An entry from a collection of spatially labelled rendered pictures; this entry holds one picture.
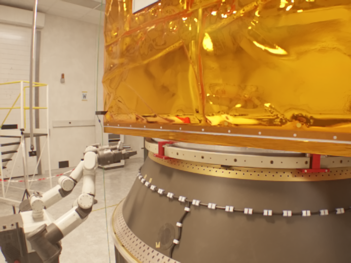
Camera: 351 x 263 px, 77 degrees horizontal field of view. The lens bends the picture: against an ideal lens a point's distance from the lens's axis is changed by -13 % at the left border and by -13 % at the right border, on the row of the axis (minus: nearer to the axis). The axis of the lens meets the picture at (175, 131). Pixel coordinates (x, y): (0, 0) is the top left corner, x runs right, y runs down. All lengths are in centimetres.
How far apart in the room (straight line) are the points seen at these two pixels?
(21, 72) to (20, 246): 737
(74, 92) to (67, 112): 71
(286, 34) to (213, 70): 37
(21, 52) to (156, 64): 730
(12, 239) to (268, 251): 115
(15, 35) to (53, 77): 178
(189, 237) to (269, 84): 74
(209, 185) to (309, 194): 44
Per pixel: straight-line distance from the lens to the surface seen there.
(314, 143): 101
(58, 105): 875
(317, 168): 112
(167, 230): 124
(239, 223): 110
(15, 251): 140
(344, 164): 121
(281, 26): 106
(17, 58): 847
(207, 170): 119
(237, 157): 109
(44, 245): 122
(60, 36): 914
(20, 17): 855
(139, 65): 158
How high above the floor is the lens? 189
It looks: 4 degrees down
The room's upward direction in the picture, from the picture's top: straight up
